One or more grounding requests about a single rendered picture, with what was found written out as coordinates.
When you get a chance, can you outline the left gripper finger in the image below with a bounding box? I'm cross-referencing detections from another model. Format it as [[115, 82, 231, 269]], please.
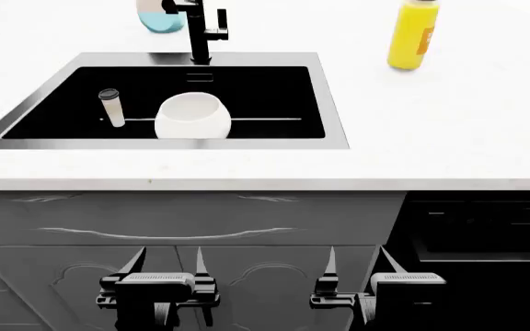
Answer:
[[193, 246, 220, 297], [98, 245, 147, 295]]

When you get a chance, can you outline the black kitchen faucet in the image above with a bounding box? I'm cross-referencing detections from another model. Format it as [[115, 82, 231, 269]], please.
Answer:
[[161, 0, 230, 66]]

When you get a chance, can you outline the yellow bottle with orange label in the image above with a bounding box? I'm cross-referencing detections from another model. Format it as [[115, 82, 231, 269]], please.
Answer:
[[386, 0, 442, 72]]

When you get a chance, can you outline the white round bowl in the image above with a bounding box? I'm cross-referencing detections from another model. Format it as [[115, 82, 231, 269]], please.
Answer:
[[154, 91, 233, 141]]

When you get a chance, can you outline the black sink with steel rim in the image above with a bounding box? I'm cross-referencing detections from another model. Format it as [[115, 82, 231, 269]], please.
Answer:
[[0, 51, 351, 151]]

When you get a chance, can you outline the beige cup with grey lid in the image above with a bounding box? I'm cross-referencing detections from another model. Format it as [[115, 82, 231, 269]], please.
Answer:
[[98, 88, 127, 129]]

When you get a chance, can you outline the grey right gripper camera box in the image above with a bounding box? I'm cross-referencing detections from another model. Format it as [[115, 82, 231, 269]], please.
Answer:
[[369, 271, 448, 295]]

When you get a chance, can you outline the grey carved cabinet door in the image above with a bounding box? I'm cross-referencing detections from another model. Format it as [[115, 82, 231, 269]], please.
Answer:
[[176, 245, 381, 331], [0, 245, 185, 331]]

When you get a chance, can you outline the black dishwasher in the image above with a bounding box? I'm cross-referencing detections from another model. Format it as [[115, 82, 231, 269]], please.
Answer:
[[364, 190, 530, 331]]

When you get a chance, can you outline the blue and beige bottle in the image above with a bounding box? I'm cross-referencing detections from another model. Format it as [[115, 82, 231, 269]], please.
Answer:
[[135, 0, 187, 35]]

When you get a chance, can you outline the grey left gripper camera box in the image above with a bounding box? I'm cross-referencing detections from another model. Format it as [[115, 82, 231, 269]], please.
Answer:
[[114, 271, 198, 295]]

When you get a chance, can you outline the grey gripper camera box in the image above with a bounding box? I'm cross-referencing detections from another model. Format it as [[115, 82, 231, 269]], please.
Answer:
[[114, 271, 198, 295], [369, 271, 448, 295]]

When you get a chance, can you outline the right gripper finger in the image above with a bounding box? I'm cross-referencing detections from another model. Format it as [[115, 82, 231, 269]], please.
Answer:
[[314, 245, 340, 295], [379, 245, 406, 277]]

